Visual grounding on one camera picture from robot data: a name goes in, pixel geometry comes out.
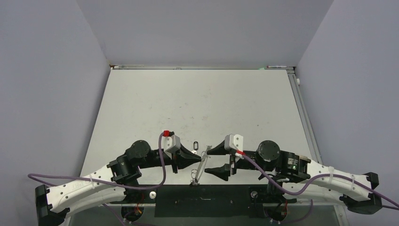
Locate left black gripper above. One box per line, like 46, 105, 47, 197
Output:
138, 142, 201, 173

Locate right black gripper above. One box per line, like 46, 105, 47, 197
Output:
204, 139, 273, 178

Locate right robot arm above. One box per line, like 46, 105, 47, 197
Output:
203, 137, 383, 215

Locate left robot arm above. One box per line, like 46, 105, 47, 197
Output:
35, 137, 201, 226

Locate red white marker pen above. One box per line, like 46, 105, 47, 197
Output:
266, 65, 288, 69

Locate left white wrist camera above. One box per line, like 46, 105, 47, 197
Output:
163, 130, 181, 154

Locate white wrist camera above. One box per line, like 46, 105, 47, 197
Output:
163, 130, 181, 154
224, 134, 244, 155

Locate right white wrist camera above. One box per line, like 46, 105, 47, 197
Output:
224, 134, 244, 155

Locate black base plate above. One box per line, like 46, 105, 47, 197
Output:
112, 185, 297, 218

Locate aluminium rail frame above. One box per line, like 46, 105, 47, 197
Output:
287, 70, 323, 164

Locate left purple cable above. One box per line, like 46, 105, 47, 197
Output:
27, 132, 167, 226

